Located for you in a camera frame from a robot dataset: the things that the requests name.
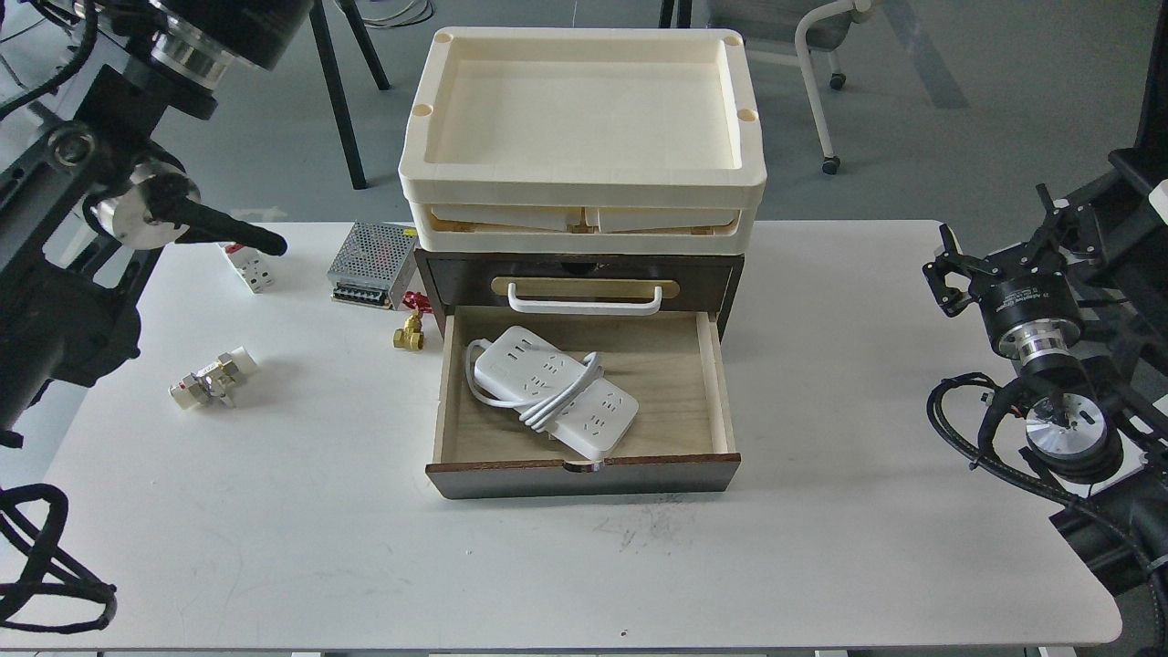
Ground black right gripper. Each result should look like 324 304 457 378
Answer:
922 184 1104 343

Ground white power strip with cable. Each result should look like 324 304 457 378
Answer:
464 326 639 461

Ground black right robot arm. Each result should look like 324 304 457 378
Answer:
923 146 1164 594

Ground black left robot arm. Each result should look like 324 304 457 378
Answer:
1 1 312 448

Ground open wooden drawer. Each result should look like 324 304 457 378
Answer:
425 307 741 499

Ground cream plastic tray top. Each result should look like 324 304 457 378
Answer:
398 26 767 209

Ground cream plastic tray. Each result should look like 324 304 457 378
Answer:
398 26 767 209
409 201 758 256

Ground cream plastic tray lower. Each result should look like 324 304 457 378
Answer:
409 201 758 256

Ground metal mesh power supply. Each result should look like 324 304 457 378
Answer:
327 222 418 310

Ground black table legs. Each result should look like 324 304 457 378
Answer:
306 0 391 191

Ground white red circuit breaker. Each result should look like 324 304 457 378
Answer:
218 242 274 293

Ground white chair frame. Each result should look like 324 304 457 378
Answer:
794 1 877 175

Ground white drawer handle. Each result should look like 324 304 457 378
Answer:
506 282 663 317

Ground brass valve red handle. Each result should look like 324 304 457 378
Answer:
391 291 433 352

